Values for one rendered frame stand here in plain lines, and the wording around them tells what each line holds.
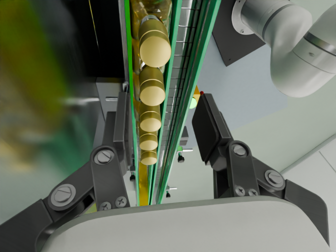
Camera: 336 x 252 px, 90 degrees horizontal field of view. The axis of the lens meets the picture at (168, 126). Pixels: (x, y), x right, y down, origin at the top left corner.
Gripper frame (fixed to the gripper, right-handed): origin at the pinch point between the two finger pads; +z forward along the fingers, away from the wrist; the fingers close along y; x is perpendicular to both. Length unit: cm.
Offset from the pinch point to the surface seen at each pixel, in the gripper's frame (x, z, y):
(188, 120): -76, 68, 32
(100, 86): -25.8, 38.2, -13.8
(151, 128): -12.4, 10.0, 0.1
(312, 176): -296, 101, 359
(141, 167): -82, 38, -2
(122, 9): -4.4, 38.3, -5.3
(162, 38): 1.5, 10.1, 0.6
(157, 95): -5.6, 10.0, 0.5
